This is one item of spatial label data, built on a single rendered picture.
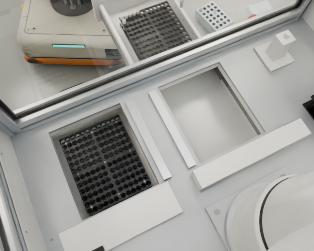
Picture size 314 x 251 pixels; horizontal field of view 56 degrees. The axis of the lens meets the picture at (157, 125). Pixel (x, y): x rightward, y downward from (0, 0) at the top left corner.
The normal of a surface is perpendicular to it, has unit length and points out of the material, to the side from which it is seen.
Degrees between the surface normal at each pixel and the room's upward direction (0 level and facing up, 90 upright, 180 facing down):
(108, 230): 0
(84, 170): 0
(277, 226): 82
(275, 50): 90
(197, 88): 0
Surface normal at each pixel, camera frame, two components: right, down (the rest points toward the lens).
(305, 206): -0.81, 0.22
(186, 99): 0.04, -0.37
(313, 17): -0.90, 0.40
